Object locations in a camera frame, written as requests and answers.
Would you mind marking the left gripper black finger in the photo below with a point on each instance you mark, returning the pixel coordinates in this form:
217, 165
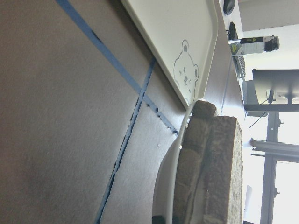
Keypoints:
158, 219

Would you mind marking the white round plate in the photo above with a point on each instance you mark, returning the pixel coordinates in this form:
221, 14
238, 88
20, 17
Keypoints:
165, 182

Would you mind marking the brown bread slice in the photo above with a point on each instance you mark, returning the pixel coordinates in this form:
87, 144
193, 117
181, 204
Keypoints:
218, 195

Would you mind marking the computer monitor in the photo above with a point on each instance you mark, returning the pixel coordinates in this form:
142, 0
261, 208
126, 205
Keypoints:
272, 91

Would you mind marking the cream bear tray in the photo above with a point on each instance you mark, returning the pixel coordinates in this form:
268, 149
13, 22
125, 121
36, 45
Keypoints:
182, 35

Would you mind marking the black keyboard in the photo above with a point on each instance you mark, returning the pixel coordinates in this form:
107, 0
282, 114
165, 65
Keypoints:
236, 50

